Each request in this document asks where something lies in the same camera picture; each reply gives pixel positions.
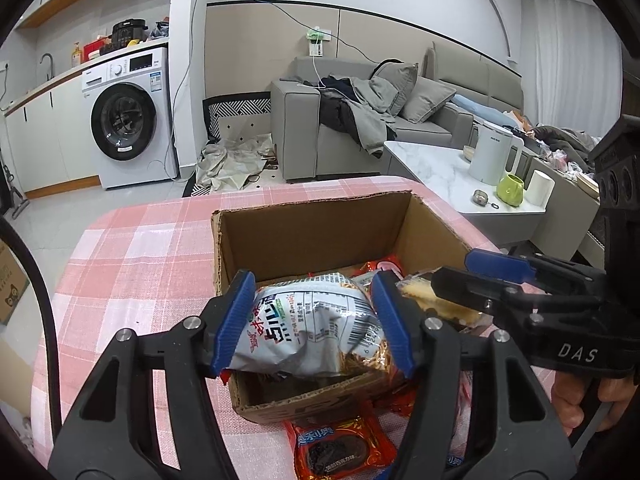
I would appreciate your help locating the red box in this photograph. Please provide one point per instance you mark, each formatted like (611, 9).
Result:
(95, 51)

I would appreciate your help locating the floor mop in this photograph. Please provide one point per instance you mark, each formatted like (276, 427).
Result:
(14, 196)

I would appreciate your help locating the spicy stick snack packet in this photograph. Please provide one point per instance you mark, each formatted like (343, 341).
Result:
(305, 330)

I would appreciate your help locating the person's right hand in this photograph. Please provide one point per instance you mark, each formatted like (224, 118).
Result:
(570, 400)

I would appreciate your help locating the small white red packet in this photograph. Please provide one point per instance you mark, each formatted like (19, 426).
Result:
(382, 265)

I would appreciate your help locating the cluttered pile of clothes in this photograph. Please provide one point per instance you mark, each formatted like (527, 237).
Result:
(565, 145)

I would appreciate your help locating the black pressure cooker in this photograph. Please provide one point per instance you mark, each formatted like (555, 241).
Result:
(127, 35)

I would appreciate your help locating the metal tea strainer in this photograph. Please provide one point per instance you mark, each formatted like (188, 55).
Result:
(481, 197)

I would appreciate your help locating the marble coffee table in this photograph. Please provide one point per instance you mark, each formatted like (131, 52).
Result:
(435, 170)

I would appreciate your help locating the white electric kettle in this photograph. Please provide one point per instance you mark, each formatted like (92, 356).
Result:
(492, 157)

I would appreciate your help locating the crumpled beige cloth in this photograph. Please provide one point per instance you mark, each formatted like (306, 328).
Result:
(230, 160)

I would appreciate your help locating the red chocolate snack packet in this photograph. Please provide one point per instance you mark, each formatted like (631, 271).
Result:
(340, 445)

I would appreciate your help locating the cardboard box with print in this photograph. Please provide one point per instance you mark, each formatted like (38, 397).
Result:
(7, 285)

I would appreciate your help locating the pink plaid tablecloth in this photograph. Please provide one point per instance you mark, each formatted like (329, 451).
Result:
(150, 260)

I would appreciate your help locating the light blue blanket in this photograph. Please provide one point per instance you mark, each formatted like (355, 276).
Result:
(475, 107)

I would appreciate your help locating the clear cake packet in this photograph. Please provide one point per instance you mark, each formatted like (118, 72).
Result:
(425, 297)

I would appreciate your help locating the black white patterned mat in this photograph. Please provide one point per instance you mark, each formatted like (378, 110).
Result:
(235, 110)

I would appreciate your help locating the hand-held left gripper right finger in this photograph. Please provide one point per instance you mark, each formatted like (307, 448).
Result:
(395, 325)

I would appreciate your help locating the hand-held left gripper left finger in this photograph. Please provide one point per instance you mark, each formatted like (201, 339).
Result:
(235, 320)

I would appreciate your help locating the brown cardboard box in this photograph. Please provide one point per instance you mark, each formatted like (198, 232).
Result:
(310, 240)

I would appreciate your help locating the small blue packet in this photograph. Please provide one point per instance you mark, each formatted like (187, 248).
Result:
(455, 464)

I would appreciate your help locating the grey sofa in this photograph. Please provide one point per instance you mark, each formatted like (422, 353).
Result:
(300, 130)

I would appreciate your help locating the white curtain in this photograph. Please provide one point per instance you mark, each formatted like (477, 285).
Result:
(565, 60)

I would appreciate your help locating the green cup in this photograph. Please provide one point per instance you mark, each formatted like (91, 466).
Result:
(510, 190)

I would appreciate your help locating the red chips packet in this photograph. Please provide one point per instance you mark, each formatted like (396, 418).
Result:
(397, 402)

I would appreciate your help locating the grey pillow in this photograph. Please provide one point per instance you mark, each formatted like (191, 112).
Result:
(427, 100)
(400, 80)

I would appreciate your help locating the pile of dark grey clothes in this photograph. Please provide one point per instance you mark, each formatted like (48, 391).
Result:
(360, 115)

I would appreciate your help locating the white paper roll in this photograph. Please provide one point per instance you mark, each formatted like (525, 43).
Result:
(540, 187)

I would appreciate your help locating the wall socket with green charger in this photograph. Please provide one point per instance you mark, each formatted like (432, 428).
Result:
(317, 40)

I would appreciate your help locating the white lower cabinets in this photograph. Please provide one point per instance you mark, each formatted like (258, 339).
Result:
(45, 145)

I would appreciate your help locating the metal faucet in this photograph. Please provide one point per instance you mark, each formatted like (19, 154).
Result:
(47, 60)

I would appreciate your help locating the yellow bottle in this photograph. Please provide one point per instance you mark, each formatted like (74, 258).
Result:
(76, 55)

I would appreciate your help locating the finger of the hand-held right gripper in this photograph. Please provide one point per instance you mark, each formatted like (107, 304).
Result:
(500, 262)
(465, 290)

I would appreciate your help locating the white washing machine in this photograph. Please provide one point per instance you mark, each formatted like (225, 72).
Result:
(125, 125)

